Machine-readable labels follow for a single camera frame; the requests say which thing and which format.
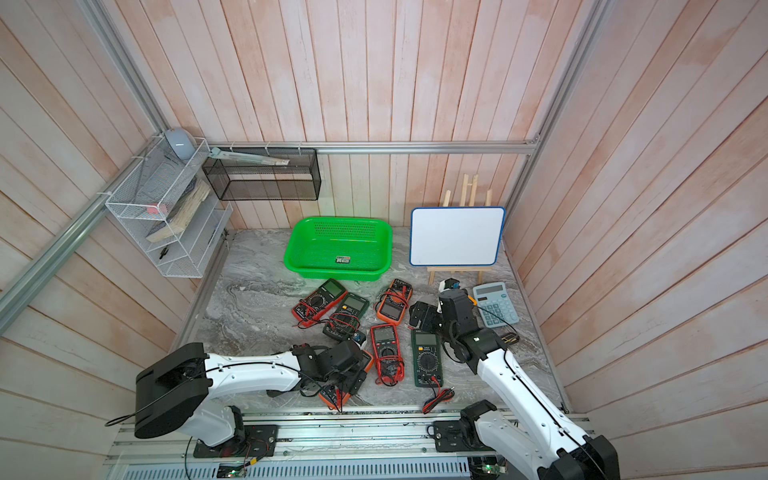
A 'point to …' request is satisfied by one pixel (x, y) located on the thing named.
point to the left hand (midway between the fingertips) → (349, 374)
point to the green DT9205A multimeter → (346, 319)
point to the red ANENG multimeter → (317, 304)
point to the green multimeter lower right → (427, 357)
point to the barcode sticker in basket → (343, 259)
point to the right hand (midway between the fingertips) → (423, 309)
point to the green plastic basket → (339, 248)
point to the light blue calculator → (495, 304)
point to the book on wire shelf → (183, 211)
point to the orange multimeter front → (333, 397)
